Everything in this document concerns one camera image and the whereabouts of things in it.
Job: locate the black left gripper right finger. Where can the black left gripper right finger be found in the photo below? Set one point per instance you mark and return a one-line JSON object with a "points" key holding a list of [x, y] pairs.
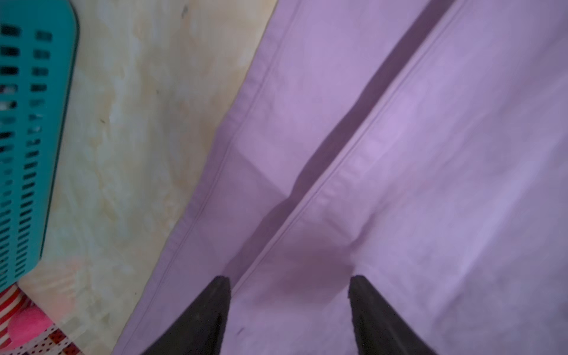
{"points": [[378, 328]]}

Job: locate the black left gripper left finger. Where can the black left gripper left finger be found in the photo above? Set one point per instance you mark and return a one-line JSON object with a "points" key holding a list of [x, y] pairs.
{"points": [[200, 328]]}

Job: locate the teal plastic basket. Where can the teal plastic basket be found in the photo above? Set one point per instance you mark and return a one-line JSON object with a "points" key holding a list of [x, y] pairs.
{"points": [[39, 40]]}

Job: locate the purple long pants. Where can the purple long pants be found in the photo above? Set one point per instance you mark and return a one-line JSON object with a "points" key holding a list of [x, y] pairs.
{"points": [[420, 144]]}

